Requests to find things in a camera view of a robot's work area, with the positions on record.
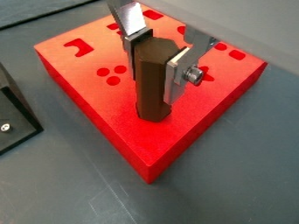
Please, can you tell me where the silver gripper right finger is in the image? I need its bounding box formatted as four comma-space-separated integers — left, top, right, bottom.
163, 25, 219, 105

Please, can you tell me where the brown hexagonal peg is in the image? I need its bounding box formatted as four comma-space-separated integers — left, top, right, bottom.
135, 37, 179, 123

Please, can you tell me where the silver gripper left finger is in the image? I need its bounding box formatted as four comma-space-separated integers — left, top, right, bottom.
107, 0, 153, 79

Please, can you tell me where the red shape sorting block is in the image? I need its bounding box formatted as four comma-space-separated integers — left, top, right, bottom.
35, 16, 267, 183

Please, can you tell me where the black curved holder block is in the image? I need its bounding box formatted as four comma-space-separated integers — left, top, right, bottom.
0, 63, 43, 155

